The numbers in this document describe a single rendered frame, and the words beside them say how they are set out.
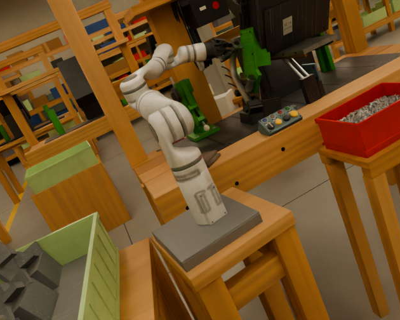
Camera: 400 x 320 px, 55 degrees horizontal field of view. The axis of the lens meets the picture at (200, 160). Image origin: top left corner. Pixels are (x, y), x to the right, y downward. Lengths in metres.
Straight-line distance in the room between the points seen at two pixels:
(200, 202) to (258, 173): 0.48
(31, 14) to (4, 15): 0.64
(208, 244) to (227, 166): 0.49
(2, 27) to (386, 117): 10.93
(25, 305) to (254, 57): 1.20
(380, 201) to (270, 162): 0.40
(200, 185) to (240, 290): 0.29
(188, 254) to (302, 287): 0.35
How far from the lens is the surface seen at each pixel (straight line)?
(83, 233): 1.34
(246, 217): 1.02
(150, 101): 1.14
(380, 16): 7.45
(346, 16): 2.40
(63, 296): 1.21
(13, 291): 1.16
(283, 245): 1.07
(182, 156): 0.99
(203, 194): 1.03
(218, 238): 0.99
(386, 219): 1.41
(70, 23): 1.89
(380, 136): 1.33
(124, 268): 1.28
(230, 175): 1.41
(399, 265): 1.52
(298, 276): 1.14
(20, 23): 11.66
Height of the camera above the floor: 1.37
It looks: 18 degrees down
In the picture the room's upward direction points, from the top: 24 degrees counter-clockwise
